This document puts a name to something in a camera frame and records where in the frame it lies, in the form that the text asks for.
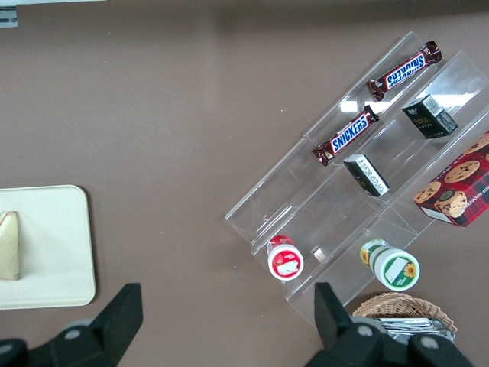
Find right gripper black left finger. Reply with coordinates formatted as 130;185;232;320
27;282;144;367

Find light tan wicker basket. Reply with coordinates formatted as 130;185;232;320
350;292;459;342

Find clear acrylic step stand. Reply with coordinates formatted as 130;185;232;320
224;31;489;332

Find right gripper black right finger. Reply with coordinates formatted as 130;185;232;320
305;281;412;367

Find small grey white device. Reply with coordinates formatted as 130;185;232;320
0;5;19;30

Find triangle sandwich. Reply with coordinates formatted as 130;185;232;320
0;210;20;282

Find Snickers chocolate bar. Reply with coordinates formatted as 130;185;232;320
312;105;381;167
366;40;445;102

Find red plaid cookie box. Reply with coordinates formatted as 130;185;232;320
413;130;489;229

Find small black carton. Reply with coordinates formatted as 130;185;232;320
401;94;459;141
342;154;390;198

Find green white yogurt cup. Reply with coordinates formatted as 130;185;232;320
358;238;421;292

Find red white yogurt cup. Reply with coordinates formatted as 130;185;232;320
266;234;305;282

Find cream rectangular tray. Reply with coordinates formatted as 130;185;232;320
0;184;96;310

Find silver foil container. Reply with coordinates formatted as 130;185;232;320
376;317;455;342

